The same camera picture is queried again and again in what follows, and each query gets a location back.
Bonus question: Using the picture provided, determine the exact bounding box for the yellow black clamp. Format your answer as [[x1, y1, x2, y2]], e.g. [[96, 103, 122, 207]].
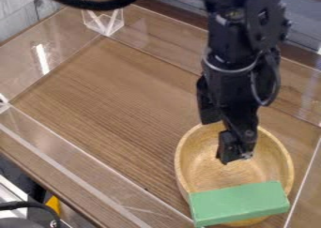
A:
[[46, 195, 62, 215]]

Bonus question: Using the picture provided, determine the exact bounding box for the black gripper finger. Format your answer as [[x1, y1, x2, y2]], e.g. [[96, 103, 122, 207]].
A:
[[195, 77, 222, 125], [215, 130, 253, 165]]

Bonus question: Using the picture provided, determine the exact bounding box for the green rectangular block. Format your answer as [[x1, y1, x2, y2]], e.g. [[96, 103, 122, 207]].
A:
[[189, 181, 290, 228]]

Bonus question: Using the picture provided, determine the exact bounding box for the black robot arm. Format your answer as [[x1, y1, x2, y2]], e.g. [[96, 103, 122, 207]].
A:
[[197, 0, 292, 164]]

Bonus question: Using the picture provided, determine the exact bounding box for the black cable lower left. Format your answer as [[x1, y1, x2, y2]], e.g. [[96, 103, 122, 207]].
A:
[[0, 201, 62, 228]]

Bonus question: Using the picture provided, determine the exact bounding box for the clear acrylic corner bracket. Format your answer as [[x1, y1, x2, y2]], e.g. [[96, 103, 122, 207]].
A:
[[82, 9, 125, 37]]

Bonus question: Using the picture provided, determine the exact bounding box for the brown wooden bowl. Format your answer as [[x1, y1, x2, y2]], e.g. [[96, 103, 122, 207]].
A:
[[173, 122, 294, 228]]

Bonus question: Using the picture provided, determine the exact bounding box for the clear acrylic enclosure wall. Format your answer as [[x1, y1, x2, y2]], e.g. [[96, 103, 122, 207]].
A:
[[0, 1, 321, 228]]

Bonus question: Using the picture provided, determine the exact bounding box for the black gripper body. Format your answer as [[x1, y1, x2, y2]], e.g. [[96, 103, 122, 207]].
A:
[[195, 48, 282, 145]]

